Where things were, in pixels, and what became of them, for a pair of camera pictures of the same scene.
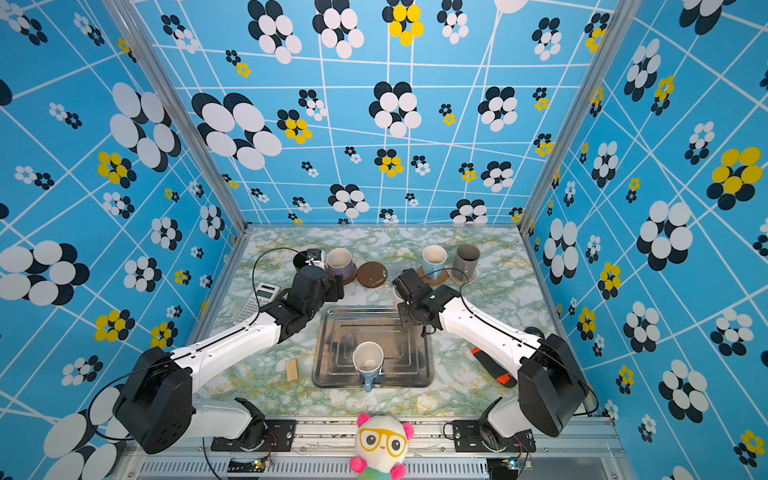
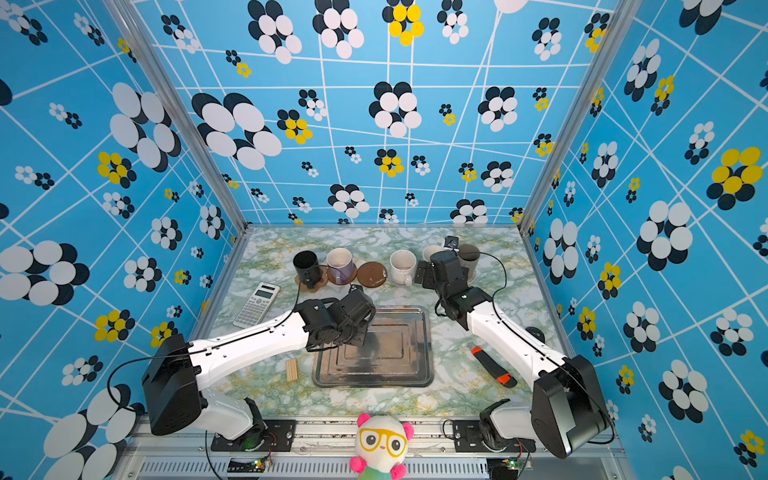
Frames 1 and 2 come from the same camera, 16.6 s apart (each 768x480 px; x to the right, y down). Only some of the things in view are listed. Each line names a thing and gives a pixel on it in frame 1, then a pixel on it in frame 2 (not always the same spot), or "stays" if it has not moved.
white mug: x=397 y=298 → x=402 y=266
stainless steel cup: x=466 y=258 stays
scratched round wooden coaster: x=372 y=274 stays
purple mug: x=339 y=261 stays
